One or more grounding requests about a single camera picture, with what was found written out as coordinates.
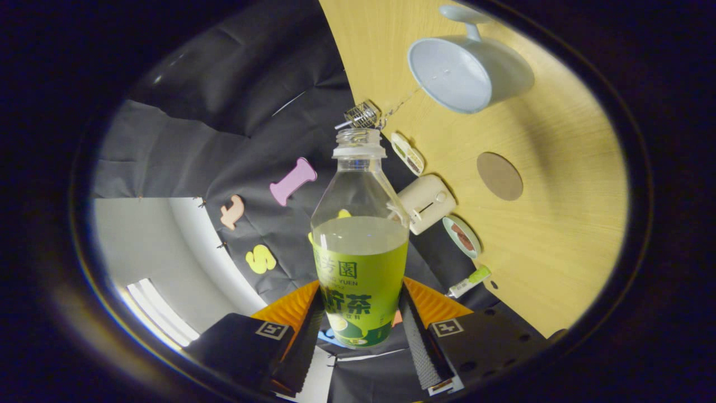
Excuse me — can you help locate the white divided tray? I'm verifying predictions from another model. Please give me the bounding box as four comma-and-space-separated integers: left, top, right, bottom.
390, 132, 426, 176

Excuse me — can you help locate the wooden table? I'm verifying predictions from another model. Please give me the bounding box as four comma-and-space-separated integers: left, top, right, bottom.
319, 0, 630, 339

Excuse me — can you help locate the black backdrop cloth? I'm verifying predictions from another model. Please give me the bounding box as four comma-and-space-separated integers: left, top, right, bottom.
92, 0, 546, 403

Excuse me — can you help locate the small white green bottle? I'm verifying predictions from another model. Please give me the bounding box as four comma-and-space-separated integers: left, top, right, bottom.
446, 266, 492, 299

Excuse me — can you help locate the green label juice bottle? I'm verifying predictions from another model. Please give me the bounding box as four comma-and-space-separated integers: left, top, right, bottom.
309, 128, 411, 349

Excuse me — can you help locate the wire mesh holder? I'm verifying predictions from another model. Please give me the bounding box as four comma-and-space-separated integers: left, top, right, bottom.
351, 100, 382, 129

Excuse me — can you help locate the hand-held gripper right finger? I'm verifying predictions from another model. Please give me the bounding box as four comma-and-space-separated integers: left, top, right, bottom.
400, 276, 552, 397

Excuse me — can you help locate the pale green plate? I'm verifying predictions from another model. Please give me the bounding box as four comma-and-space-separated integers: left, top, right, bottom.
442, 215, 482, 259

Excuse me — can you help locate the white toaster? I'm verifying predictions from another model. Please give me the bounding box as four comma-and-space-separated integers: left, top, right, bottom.
396, 174, 457, 236

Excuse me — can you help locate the pale blue cup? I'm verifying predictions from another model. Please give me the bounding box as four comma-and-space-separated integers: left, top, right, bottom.
407, 4, 535, 115

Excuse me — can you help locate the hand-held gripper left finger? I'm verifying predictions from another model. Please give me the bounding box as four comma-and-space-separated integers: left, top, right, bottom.
183, 280, 326, 395

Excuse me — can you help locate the round brown coaster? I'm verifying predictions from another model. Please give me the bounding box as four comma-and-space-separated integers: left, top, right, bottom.
477, 152, 524, 202

